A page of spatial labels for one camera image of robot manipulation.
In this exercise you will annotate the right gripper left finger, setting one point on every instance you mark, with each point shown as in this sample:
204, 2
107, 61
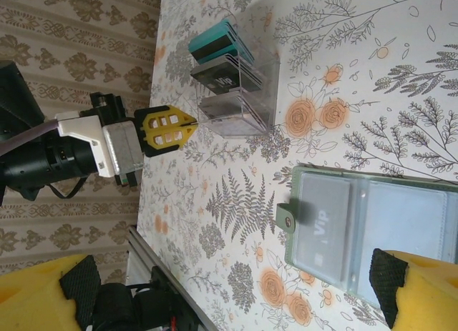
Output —
35, 295

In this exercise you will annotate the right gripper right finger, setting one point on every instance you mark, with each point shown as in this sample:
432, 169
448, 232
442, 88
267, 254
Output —
429, 291

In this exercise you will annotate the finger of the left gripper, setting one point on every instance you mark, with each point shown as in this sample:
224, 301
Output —
179, 136
175, 118

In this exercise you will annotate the black VIP card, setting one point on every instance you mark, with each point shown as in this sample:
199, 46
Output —
322, 202
254, 79
211, 77

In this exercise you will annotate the green card holder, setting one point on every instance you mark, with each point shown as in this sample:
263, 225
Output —
393, 220

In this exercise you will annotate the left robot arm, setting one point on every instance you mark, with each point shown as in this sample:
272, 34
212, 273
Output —
14, 95

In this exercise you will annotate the silver VIP card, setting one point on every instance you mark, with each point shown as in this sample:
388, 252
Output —
222, 106

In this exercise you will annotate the teal card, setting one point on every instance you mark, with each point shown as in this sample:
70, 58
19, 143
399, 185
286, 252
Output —
211, 41

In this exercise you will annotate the clear acrylic card stand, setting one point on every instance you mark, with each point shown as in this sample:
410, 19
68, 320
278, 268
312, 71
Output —
264, 106

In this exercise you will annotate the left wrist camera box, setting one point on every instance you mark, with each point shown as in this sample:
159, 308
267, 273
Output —
121, 145

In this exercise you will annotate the aluminium front frame rail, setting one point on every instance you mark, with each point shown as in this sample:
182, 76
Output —
161, 259

